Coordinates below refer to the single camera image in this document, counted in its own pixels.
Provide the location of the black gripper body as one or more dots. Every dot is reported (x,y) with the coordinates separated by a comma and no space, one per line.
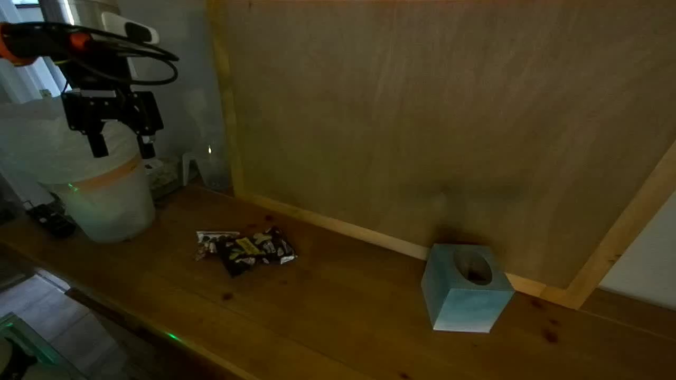
(135,110)

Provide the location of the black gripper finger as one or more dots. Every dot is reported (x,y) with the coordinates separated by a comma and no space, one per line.
(146,145)
(98,145)

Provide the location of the brown snack packet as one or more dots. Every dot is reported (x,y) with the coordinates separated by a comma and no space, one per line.
(242,253)

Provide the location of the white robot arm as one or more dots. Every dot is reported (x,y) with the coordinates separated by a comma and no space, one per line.
(98,74)

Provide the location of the white plastic bucket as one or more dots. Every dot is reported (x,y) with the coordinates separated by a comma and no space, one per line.
(109,208)

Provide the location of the white snack packet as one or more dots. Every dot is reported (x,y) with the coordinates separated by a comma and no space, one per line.
(211,241)

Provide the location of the translucent white bin liner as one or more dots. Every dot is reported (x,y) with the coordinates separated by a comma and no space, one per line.
(36,142)

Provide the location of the small black device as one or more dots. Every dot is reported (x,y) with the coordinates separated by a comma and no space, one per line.
(52,220)

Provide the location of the blue cube tissue box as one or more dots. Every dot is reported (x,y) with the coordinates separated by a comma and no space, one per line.
(464,290)

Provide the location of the large plywood board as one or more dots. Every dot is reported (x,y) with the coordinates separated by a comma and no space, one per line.
(538,127)

